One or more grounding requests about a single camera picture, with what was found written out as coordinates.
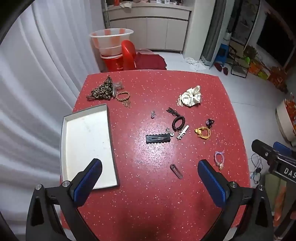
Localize orange and green decorations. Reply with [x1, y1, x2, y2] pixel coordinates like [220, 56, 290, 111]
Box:
[244, 45, 289, 93]

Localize silver star hair clip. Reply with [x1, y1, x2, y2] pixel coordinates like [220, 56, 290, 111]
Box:
[176, 125, 189, 140]

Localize dark red cloth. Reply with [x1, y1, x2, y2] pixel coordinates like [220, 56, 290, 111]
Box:
[134, 53, 167, 70]

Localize round cream box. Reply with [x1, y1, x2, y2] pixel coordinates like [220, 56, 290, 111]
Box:
[276, 93, 296, 143]

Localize leopard print scrunchie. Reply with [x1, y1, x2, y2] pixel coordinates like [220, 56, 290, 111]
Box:
[86, 75, 115, 101]

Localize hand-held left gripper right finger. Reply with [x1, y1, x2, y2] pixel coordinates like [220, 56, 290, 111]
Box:
[198, 159, 274, 241]

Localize yellow hair tie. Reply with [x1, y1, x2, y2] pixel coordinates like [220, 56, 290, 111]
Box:
[194, 126, 211, 140]

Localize white cardboard tray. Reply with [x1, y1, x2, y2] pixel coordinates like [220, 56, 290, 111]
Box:
[60, 103, 121, 190]

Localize thin black cable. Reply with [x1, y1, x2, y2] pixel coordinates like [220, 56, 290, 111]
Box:
[250, 154, 263, 184]

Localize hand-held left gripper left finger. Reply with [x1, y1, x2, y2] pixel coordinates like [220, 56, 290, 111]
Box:
[25, 158, 103, 241]

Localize clear hair claw clip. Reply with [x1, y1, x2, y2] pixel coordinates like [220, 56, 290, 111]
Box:
[112, 81, 124, 98]

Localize red plastic chair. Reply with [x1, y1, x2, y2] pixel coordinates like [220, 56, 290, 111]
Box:
[121, 40, 137, 71]

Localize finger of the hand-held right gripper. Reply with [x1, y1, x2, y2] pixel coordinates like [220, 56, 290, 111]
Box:
[252, 139, 278, 167]
[273, 142, 293, 158]

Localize black rectangular hair clip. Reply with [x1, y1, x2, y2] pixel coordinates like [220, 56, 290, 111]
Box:
[146, 134, 171, 144]

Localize black folding chair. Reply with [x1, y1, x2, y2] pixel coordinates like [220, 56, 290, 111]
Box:
[225, 38, 252, 78]

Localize white dotted scrunchie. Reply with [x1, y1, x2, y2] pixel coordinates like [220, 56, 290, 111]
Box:
[181, 85, 202, 107]

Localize green and orange cloth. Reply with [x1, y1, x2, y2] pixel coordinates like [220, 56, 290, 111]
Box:
[264, 173, 290, 228]

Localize white curtain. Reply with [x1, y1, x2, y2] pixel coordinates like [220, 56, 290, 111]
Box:
[0, 0, 107, 209]

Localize brown snap hair clip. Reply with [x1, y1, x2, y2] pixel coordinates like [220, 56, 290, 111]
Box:
[170, 164, 184, 179]

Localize red bucket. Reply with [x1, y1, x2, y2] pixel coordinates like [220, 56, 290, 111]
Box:
[100, 53, 125, 73]

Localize pink purple hair tie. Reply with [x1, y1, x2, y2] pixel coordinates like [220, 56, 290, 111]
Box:
[214, 150, 225, 171]

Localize blue stool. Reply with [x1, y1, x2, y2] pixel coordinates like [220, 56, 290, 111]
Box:
[216, 44, 230, 65]

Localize white cloth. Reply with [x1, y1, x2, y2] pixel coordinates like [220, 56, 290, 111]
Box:
[184, 57, 207, 71]

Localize grey curtain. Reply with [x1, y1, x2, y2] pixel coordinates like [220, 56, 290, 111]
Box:
[200, 0, 232, 69]

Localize black spiral hair tie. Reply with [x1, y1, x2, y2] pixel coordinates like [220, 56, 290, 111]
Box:
[172, 116, 186, 131]

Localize brown braided hair tie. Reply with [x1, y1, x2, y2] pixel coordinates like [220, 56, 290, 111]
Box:
[116, 91, 131, 108]

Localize beige cabinet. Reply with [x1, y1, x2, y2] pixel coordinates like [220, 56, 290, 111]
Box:
[105, 0, 193, 54]

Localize white orange striped basin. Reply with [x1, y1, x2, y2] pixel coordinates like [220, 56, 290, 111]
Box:
[90, 28, 134, 57]

